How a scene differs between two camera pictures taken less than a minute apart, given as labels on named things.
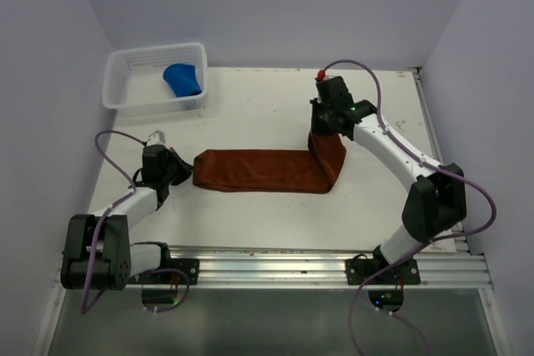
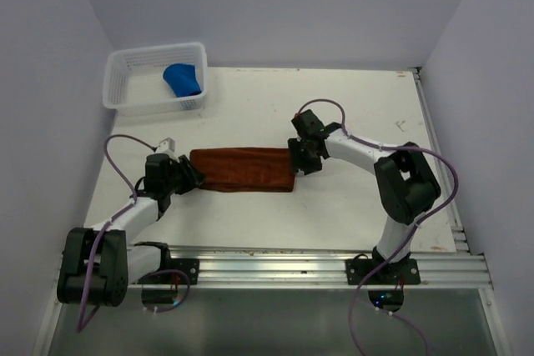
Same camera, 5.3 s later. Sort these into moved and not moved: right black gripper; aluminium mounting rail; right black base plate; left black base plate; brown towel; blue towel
Moved: right black gripper; brown towel
Not moved: blue towel; right black base plate; left black base plate; aluminium mounting rail
